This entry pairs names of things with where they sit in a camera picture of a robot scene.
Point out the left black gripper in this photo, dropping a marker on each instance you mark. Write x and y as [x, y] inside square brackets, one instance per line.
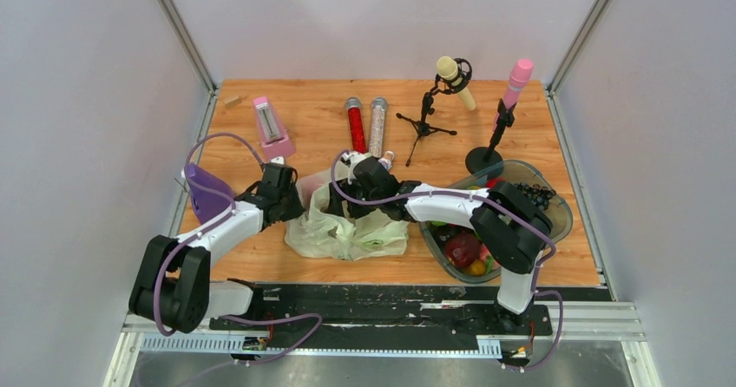
[296, 210]

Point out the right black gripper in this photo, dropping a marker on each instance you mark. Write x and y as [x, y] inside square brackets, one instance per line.
[337, 206]

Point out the pale green plastic bag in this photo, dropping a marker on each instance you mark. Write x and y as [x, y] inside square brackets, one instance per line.
[319, 234]

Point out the dark red fruit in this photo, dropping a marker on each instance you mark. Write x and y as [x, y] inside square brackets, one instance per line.
[462, 249]

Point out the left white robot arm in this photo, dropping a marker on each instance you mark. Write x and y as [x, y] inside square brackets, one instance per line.
[173, 286]

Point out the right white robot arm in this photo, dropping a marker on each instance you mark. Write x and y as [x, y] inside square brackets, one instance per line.
[515, 231]

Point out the grey transparent fruit basket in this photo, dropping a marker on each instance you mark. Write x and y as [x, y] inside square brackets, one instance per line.
[559, 213]

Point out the orange yellow fruit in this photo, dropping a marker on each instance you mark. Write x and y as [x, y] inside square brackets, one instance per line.
[477, 268]

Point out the small cartoon figurine toy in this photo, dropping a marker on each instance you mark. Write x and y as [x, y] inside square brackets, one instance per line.
[387, 160]

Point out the silver glitter microphone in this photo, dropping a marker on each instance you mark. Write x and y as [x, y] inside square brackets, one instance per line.
[379, 108]

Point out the pink metronome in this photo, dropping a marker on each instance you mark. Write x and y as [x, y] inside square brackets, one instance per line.
[274, 139]

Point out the purple metronome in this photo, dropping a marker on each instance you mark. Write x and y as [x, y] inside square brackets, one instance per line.
[210, 195]

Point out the red glitter microphone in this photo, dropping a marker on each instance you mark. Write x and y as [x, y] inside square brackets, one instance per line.
[353, 109]

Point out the dark purple plum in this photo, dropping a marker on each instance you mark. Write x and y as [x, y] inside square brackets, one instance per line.
[442, 234]

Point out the small wooden block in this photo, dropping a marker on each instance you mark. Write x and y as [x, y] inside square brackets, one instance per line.
[231, 101]

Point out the black round-base microphone stand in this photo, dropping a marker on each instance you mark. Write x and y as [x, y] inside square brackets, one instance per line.
[480, 158]

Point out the red apple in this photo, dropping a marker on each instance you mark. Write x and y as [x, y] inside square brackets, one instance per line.
[493, 182]

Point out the black tripod microphone stand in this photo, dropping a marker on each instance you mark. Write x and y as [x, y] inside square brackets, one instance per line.
[421, 126]

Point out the pink peach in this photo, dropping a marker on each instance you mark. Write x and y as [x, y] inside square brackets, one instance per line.
[486, 258]

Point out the cream microphone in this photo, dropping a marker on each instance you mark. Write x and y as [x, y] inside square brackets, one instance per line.
[455, 74]

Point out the black grape bunch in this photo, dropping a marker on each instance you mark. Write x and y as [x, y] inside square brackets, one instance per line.
[539, 195]

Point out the pink microphone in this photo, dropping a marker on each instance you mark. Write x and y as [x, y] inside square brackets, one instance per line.
[519, 77]

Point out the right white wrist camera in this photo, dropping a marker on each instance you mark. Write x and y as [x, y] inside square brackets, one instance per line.
[352, 158]

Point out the wooden strip on rail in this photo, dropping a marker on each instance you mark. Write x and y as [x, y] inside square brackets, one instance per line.
[192, 152]

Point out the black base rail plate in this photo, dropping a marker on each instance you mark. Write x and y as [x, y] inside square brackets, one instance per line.
[393, 317]

